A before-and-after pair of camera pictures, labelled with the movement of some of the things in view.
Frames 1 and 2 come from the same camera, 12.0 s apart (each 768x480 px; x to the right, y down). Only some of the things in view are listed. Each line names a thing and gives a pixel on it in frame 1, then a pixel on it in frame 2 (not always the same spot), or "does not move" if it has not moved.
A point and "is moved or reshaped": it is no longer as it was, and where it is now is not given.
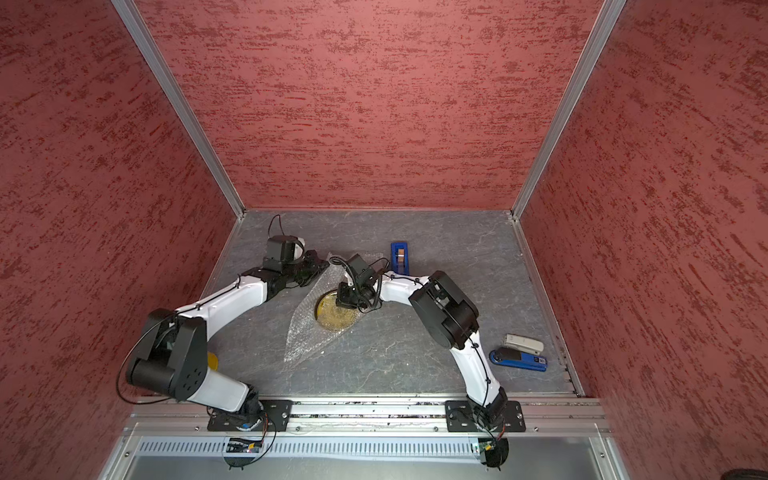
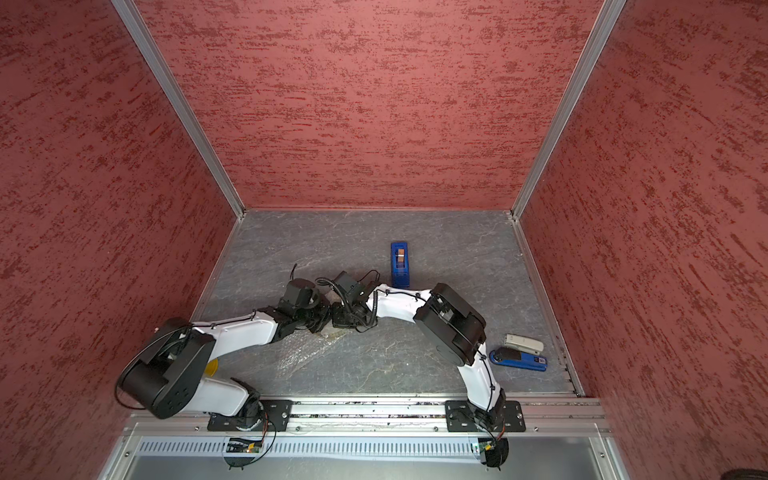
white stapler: [524, 344] does not move
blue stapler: [516, 358] does not move
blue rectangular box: [400, 258] does not move
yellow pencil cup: [213, 361] does not move
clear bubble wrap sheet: [305, 334] is moved or reshaped
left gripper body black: [303, 270] → [314, 317]
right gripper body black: [353, 296] → [347, 317]
